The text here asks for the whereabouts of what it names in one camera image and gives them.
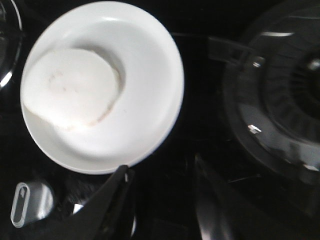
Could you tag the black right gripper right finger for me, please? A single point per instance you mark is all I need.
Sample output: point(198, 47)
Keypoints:
point(222, 214)

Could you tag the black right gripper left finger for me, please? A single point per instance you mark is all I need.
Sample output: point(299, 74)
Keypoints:
point(107, 215)

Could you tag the white plate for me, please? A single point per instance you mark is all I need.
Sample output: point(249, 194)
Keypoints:
point(152, 82)

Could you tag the fried egg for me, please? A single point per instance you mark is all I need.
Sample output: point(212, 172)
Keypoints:
point(70, 88)

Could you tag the black glass gas hob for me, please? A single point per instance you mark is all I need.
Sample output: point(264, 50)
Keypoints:
point(164, 181)

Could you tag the left silver stove knob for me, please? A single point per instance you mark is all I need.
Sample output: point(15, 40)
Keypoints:
point(32, 201)

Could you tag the right black gas burner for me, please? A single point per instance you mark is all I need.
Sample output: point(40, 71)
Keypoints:
point(292, 91)

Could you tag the right black pan support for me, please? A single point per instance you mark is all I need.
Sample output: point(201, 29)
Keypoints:
point(295, 22)

